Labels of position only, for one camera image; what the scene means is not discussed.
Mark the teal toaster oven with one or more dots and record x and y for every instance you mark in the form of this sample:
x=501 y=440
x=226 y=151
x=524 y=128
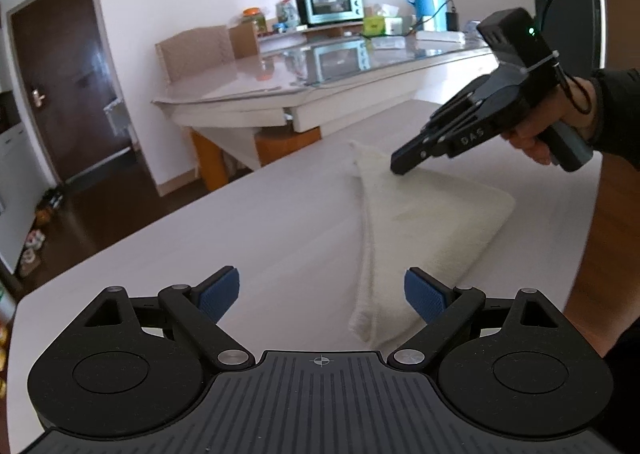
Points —
x=330 y=2

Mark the silver door lock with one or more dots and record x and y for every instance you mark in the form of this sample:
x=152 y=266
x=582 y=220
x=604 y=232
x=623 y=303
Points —
x=38 y=97

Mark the person's right forearm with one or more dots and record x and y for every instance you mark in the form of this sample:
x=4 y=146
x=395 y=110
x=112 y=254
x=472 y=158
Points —
x=620 y=109

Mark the beige quilted chair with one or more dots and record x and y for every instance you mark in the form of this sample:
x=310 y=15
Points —
x=195 y=52

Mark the person's dark clothing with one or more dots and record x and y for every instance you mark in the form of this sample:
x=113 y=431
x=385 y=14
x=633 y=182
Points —
x=615 y=259

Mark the cream terry towel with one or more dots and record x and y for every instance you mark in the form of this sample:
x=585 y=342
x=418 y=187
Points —
x=430 y=229

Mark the black appliance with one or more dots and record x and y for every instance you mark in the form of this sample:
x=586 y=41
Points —
x=570 y=24

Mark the green tissue box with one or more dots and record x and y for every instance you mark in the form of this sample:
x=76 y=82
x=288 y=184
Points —
x=380 y=24

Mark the plain cardboard box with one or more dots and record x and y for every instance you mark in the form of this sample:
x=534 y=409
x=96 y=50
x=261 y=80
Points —
x=245 y=42

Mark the low white shelf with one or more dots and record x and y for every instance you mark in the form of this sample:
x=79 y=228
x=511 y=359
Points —
x=310 y=32

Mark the black charger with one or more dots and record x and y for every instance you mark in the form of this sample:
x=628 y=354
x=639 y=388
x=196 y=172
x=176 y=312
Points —
x=452 y=20

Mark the green jar orange lid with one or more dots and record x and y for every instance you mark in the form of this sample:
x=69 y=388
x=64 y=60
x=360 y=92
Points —
x=256 y=23

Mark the white power strip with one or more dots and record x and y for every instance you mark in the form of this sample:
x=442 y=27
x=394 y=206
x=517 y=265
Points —
x=440 y=36

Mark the person's right hand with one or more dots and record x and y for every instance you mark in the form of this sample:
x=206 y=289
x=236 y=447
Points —
x=580 y=104

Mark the white glass-topped dining table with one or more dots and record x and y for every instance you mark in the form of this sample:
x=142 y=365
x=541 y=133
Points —
x=360 y=110

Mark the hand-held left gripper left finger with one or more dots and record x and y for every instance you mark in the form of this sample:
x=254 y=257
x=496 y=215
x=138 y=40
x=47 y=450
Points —
x=219 y=294

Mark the colourful snack bag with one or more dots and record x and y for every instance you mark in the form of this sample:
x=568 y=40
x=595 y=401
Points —
x=289 y=13

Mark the dark brown door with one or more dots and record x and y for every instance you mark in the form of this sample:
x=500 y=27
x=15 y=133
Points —
x=70 y=74

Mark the white pink sneaker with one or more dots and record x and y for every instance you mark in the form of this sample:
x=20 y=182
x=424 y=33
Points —
x=31 y=254

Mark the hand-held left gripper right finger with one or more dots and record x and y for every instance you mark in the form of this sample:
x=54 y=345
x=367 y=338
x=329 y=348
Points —
x=425 y=295

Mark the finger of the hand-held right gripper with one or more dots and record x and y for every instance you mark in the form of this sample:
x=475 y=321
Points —
x=450 y=112
x=415 y=162

